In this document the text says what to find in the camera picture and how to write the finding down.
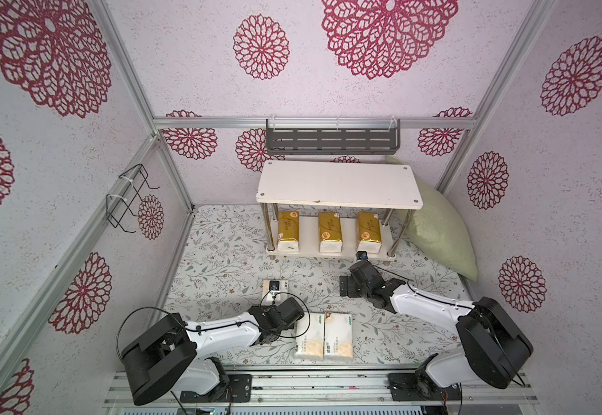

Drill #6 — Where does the black wire wall rack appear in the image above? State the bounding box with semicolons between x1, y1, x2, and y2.
104;164;159;233

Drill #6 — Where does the white two-tier shelf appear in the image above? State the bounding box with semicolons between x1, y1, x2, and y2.
256;160;424;262

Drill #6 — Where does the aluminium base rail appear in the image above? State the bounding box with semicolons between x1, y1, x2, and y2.
103;365;543;414

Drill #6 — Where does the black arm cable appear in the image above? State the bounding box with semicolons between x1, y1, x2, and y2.
378;264;527;387
116;291;312;415

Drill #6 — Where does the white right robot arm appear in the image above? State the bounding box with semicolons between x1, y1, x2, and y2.
339;258;534;398

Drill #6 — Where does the light green pillow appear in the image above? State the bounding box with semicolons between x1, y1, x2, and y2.
382;157;479;281

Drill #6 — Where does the grey wall-mounted metal rack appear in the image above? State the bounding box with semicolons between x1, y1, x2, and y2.
265;119;401;156

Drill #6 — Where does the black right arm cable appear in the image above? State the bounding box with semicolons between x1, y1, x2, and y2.
378;264;527;387

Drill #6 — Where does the white tissue pack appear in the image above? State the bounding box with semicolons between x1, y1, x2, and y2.
294;312;325;360
261;280;289;306
324;313;354;360

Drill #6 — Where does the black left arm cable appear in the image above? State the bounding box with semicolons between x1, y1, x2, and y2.
116;291;312;415

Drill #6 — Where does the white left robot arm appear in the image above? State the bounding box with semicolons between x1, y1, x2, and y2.
117;294;310;406

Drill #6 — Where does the gold tissue pack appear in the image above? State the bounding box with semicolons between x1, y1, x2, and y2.
277;211;300;252
356;212;382;254
318;212;344;253

